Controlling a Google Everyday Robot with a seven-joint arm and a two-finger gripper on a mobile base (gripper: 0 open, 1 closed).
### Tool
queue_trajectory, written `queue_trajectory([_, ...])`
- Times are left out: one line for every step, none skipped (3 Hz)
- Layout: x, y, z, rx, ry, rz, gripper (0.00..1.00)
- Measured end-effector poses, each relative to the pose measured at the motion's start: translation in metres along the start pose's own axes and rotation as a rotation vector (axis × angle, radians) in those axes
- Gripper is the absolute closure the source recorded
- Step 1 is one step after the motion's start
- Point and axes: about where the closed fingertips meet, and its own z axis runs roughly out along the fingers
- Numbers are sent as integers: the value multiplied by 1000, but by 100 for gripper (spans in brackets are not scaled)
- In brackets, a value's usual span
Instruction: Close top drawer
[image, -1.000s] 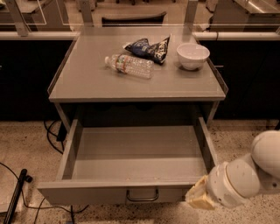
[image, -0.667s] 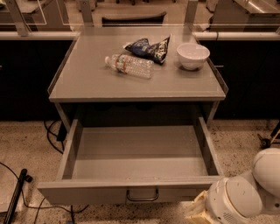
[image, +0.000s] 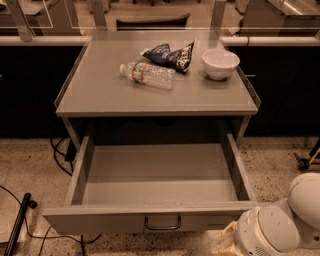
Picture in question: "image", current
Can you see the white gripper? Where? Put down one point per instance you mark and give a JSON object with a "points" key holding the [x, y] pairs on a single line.
{"points": [[258, 233]]}

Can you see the black tripod leg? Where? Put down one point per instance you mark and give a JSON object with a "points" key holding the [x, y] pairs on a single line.
{"points": [[26, 203]]}

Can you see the grey metal cabinet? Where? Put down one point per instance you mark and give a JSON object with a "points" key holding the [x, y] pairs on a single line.
{"points": [[98, 90]]}

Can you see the blue chip bag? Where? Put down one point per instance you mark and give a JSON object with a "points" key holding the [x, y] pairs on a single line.
{"points": [[162, 55]]}

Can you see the grey top drawer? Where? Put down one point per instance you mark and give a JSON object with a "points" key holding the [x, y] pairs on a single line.
{"points": [[114, 188]]}

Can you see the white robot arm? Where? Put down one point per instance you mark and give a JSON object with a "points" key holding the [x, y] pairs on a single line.
{"points": [[302, 204]]}

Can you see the black wheeled stand base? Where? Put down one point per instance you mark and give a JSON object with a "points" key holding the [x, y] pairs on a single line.
{"points": [[312, 159]]}

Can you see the clear plastic water bottle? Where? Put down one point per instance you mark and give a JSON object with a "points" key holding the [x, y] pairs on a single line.
{"points": [[149, 75]]}

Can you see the white ceramic bowl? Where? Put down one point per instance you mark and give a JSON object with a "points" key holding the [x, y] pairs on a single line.
{"points": [[220, 64]]}

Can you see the metal drawer handle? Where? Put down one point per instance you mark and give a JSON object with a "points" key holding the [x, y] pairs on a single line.
{"points": [[162, 223]]}

